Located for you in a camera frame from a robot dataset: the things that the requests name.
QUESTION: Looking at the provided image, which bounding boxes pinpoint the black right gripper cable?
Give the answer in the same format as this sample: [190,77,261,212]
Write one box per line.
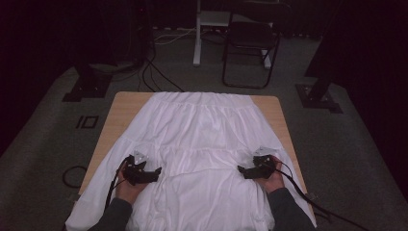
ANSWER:
[270,157,370,231]

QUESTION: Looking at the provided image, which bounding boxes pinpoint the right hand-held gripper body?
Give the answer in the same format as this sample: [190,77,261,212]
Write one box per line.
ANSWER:
[252,147,277,179]

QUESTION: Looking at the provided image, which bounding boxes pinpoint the person's left hand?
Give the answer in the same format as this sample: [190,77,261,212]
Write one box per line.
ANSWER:
[115,167,149,206]

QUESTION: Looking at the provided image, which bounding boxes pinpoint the black stand with base plate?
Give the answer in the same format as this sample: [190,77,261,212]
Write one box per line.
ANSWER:
[294,0,344,114]
[62,62,114,103]

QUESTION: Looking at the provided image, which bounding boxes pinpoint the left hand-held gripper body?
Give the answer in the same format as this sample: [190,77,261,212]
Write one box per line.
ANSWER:
[123,150,149,187]

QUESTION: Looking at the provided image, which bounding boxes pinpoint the white desk frame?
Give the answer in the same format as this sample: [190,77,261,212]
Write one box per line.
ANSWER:
[191,0,273,70]

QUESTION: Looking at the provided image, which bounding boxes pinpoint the white skirt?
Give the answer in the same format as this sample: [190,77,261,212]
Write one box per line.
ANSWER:
[65,90,318,231]

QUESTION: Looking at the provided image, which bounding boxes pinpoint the black folding chair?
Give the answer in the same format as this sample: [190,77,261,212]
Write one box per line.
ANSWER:
[221,1,282,90]

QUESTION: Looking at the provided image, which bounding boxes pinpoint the person's right hand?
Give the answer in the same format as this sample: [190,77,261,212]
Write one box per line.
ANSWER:
[254,155,287,194]

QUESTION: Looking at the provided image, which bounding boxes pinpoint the black floor tape marking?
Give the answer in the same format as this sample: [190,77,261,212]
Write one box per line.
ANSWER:
[75,115,99,130]

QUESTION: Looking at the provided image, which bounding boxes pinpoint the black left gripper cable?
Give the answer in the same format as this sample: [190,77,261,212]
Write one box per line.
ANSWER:
[104,157,130,212]

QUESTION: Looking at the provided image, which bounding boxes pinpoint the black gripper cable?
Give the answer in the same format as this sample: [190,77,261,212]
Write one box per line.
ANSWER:
[104,157,130,212]
[270,157,370,231]

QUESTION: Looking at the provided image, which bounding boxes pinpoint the white floor cable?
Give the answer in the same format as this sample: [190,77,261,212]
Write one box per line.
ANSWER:
[153,28,197,45]

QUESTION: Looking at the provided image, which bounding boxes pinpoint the dark computer tower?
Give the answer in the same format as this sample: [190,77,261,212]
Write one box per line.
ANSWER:
[126,0,154,65]

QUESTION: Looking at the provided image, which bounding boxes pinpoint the black floor cables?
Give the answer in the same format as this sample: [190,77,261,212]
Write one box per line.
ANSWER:
[138,47,187,94]

